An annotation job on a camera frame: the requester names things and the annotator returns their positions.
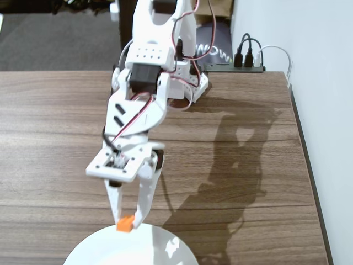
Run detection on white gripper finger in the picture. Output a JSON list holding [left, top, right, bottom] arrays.
[[104, 178, 124, 221], [134, 161, 163, 229]]

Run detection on white gripper body with motor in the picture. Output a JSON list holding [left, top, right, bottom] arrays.
[[104, 134, 166, 175]]

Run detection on orange lego block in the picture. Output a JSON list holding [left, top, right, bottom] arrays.
[[116, 216, 135, 232]]

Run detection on white round plate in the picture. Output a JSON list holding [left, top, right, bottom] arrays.
[[63, 222, 199, 265]]

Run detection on black cabinet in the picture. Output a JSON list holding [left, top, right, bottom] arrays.
[[119, 0, 137, 56]]

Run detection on black power strip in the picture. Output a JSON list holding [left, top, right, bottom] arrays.
[[204, 62, 266, 73]]

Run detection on black bag with white letters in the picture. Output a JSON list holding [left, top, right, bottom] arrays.
[[196, 22, 234, 66]]

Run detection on brown cardboard box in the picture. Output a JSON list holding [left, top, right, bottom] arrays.
[[197, 0, 235, 19]]

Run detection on red black white servo wire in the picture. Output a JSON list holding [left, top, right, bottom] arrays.
[[192, 0, 218, 81], [111, 93, 157, 146]]

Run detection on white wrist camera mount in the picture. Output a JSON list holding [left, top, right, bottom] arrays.
[[85, 142, 152, 189]]

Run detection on black camera cable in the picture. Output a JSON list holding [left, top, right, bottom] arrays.
[[101, 63, 124, 155]]

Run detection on white usb cable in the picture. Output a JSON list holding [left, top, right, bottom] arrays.
[[119, 40, 133, 67]]

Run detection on black plug with cable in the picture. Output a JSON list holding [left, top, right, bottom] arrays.
[[233, 33, 252, 68], [239, 38, 263, 68]]

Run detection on white plug with cable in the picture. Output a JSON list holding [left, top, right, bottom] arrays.
[[254, 45, 293, 86]]

